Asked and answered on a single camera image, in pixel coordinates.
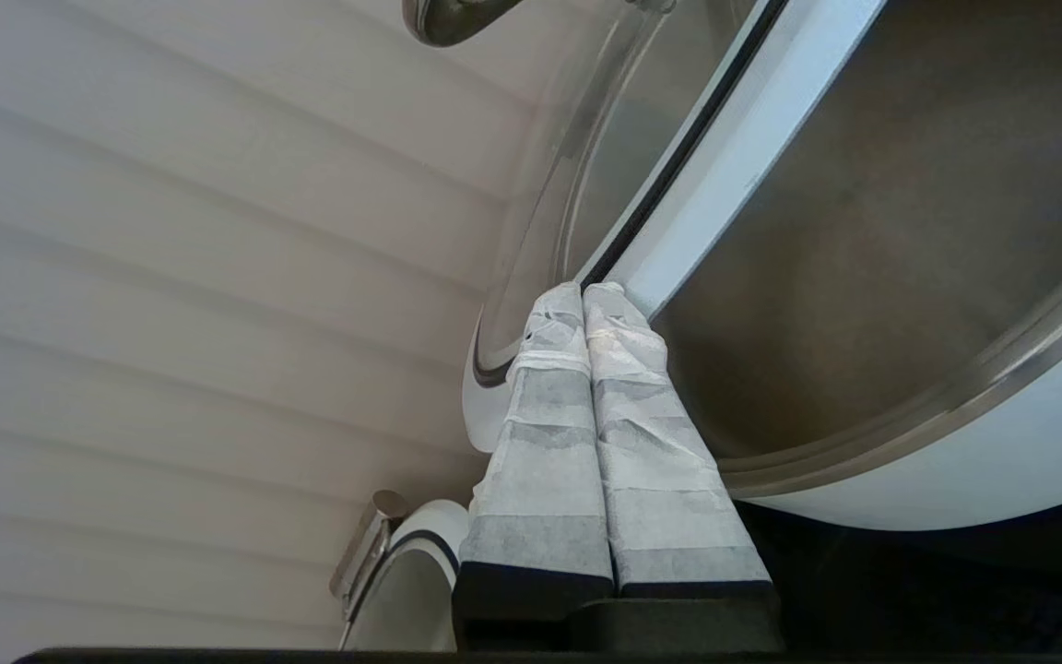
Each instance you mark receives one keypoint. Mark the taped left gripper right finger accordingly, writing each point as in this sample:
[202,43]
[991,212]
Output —
[660,480]

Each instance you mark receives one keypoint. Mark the white pot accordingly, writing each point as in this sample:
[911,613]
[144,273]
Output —
[863,231]

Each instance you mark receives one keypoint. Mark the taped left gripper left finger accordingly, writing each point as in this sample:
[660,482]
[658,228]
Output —
[540,461]

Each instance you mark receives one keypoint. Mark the black glass cooktop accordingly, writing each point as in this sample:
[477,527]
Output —
[955,590]

